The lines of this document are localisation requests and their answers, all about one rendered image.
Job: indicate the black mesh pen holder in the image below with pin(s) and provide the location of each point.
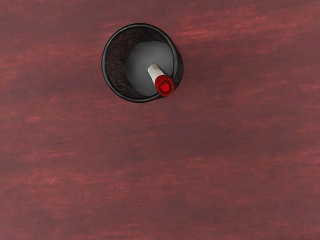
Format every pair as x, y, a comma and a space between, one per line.
117, 57

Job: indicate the white marker with red cap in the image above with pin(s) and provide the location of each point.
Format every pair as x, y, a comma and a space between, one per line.
163, 86

